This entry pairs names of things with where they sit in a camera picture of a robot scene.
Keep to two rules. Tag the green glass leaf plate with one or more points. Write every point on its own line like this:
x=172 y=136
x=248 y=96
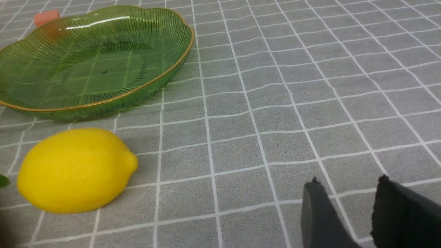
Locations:
x=92 y=65

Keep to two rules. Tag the yellow lemon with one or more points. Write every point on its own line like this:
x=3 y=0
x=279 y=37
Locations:
x=76 y=171

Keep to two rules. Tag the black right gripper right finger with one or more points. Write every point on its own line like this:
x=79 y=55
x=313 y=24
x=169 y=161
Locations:
x=402 y=218

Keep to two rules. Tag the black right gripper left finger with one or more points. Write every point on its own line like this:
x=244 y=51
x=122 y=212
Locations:
x=320 y=224

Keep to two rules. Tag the grey checked tablecloth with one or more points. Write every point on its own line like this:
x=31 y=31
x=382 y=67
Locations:
x=274 y=92

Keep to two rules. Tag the orange foam cube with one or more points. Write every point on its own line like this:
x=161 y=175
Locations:
x=45 y=17

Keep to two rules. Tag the dark purple eggplant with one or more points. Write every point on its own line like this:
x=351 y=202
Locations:
x=4 y=181

